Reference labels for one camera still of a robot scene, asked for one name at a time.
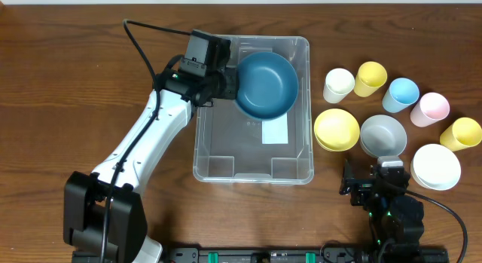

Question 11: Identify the white label in bin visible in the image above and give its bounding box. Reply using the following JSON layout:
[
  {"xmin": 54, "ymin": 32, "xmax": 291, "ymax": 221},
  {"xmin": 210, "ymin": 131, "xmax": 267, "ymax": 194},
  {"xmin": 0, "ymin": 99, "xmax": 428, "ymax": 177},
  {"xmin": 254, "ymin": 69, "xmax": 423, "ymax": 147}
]
[{"xmin": 261, "ymin": 114, "xmax": 288, "ymax": 145}]

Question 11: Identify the yellow bowl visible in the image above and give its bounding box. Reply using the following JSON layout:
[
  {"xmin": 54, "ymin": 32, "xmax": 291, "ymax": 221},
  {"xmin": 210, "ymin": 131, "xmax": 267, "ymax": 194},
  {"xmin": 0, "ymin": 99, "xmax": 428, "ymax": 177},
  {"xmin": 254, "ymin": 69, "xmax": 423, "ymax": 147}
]
[{"xmin": 313, "ymin": 109, "xmax": 360, "ymax": 151}]

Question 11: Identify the white bowl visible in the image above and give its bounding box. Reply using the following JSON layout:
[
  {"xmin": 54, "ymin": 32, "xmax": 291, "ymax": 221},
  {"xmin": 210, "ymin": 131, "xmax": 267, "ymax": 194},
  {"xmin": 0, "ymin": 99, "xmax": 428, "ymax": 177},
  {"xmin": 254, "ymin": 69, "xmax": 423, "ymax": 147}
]
[{"xmin": 410, "ymin": 144, "xmax": 462, "ymax": 191}]

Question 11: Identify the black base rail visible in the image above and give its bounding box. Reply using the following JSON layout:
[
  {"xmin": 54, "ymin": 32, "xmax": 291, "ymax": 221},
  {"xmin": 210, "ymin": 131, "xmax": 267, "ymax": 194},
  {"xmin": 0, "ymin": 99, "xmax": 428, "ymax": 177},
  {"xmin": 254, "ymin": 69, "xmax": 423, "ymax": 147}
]
[{"xmin": 160, "ymin": 246, "xmax": 450, "ymax": 263}]

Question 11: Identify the grey bowl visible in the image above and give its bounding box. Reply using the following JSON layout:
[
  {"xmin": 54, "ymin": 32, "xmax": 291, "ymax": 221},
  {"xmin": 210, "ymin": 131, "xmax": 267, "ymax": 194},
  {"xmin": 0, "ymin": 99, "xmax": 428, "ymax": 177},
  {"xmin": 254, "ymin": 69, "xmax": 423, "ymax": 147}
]
[{"xmin": 360, "ymin": 115, "xmax": 407, "ymax": 158}]

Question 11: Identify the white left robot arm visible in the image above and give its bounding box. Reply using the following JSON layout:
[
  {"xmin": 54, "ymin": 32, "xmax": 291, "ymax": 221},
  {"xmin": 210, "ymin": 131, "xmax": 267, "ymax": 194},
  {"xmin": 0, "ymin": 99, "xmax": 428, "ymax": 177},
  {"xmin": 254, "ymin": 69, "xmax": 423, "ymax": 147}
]
[{"xmin": 63, "ymin": 66, "xmax": 239, "ymax": 262}]

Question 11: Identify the clear plastic storage bin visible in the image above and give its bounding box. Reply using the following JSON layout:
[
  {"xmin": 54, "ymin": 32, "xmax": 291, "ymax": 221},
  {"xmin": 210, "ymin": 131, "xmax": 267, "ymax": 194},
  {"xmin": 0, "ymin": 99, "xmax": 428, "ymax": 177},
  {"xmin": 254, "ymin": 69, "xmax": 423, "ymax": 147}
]
[{"xmin": 193, "ymin": 35, "xmax": 314, "ymax": 185}]

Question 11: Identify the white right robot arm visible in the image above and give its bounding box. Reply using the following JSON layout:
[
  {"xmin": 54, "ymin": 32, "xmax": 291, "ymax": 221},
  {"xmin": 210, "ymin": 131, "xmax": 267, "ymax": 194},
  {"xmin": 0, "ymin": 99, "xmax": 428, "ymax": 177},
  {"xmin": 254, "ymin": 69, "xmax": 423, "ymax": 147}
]
[{"xmin": 340, "ymin": 157, "xmax": 425, "ymax": 263}]

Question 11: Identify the yellow cup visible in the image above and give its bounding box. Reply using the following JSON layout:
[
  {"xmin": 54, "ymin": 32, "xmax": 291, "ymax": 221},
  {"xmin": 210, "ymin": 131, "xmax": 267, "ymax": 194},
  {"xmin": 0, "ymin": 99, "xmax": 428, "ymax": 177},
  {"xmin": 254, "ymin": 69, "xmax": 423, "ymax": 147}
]
[
  {"xmin": 440, "ymin": 117, "xmax": 481, "ymax": 151},
  {"xmin": 354, "ymin": 61, "xmax": 388, "ymax": 97}
]

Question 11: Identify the cream cup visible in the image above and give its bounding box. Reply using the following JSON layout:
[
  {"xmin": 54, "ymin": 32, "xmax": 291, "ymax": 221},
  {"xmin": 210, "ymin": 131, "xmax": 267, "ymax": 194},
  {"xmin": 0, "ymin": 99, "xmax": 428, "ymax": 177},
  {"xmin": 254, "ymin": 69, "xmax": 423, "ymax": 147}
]
[{"xmin": 323, "ymin": 68, "xmax": 355, "ymax": 103}]

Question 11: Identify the light blue cup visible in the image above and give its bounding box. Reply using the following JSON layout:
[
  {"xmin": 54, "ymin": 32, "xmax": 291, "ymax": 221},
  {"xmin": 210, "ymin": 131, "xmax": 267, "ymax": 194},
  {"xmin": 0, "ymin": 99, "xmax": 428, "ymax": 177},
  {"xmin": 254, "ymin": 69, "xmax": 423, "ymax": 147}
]
[{"xmin": 382, "ymin": 78, "xmax": 419, "ymax": 113}]

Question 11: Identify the pink cup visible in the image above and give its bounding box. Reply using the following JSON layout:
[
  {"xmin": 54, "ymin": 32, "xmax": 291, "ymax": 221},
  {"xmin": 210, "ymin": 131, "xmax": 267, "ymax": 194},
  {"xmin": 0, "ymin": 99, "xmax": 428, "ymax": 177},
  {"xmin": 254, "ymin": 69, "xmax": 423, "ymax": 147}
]
[{"xmin": 410, "ymin": 92, "xmax": 450, "ymax": 127}]

